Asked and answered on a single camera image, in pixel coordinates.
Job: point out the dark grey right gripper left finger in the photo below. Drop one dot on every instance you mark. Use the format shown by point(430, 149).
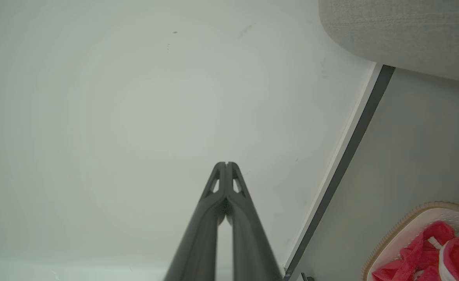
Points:
point(198, 242)

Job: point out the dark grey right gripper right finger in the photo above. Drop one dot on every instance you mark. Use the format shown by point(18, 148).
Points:
point(249, 242)

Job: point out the plain red garment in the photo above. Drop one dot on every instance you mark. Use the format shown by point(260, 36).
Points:
point(424, 253)

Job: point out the white laundry basket brown rim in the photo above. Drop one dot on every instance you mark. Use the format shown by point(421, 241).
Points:
point(409, 228)

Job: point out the dark grey baseboard strip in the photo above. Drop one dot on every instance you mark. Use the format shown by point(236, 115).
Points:
point(354, 148)

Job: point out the light grey fabric sofa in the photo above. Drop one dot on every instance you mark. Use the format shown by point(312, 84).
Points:
point(409, 31)

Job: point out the small metal bracket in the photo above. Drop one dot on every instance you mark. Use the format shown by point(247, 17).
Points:
point(306, 278)

